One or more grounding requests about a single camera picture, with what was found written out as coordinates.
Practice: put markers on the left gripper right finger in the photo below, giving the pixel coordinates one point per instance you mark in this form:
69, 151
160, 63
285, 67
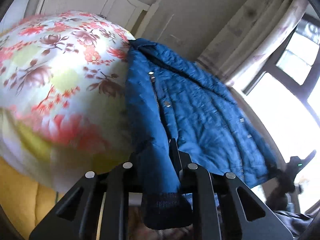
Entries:
223, 206

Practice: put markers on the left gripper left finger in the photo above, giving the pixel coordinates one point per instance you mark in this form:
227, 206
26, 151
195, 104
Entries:
96, 207

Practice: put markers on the blue quilted puffer jacket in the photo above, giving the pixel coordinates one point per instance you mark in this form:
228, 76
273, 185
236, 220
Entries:
168, 97

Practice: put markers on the yellow bed sheet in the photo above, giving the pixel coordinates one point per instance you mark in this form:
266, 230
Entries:
24, 201

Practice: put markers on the floral quilt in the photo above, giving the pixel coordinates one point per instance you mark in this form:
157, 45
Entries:
63, 97

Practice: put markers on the patterned curtain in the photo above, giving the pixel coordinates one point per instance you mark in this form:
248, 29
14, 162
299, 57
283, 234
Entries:
249, 38

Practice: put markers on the white stick lamp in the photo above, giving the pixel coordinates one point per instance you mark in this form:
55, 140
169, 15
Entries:
165, 27

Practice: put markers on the white wooden headboard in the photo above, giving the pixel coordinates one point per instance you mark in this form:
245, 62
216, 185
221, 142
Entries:
133, 15

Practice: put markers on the dark window frame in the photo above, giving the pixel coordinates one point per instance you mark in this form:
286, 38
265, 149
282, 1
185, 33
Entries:
295, 64

